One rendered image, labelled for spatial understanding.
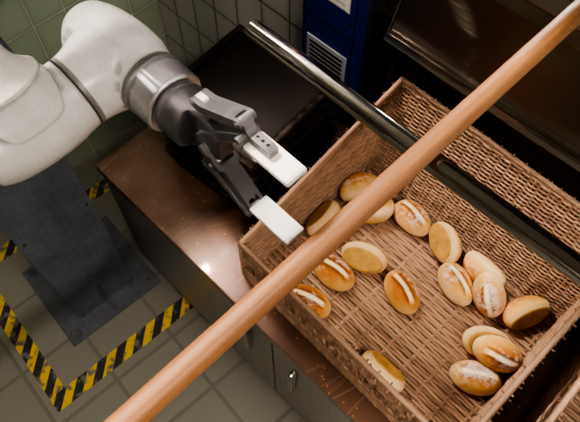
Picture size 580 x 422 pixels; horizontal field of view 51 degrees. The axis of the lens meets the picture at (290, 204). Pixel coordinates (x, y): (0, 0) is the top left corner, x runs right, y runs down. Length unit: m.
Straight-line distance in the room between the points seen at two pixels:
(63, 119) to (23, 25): 1.08
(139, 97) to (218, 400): 1.23
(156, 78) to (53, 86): 0.12
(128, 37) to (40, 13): 1.07
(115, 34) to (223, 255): 0.67
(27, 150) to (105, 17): 0.20
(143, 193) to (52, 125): 0.70
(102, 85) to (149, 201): 0.68
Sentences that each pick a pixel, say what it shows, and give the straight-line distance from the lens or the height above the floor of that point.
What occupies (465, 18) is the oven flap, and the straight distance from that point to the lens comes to 1.18.
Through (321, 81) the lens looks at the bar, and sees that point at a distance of 0.85.
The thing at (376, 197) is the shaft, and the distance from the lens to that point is 0.71.
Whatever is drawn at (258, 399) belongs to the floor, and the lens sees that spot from 1.85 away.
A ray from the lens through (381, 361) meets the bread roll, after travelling 1.22.
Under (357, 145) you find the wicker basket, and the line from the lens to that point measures 1.32.
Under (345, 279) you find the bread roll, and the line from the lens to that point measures 1.28.
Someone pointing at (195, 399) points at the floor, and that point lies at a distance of 1.87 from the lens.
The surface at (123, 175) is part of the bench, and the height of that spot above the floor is 0.58.
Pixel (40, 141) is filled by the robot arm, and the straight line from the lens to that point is 0.80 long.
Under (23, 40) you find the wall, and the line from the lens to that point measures 1.90.
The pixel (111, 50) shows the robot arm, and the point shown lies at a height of 1.25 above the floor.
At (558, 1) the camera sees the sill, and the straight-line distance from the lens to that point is 1.05.
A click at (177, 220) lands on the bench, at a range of 1.42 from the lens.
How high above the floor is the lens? 1.81
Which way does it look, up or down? 60 degrees down
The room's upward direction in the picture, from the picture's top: straight up
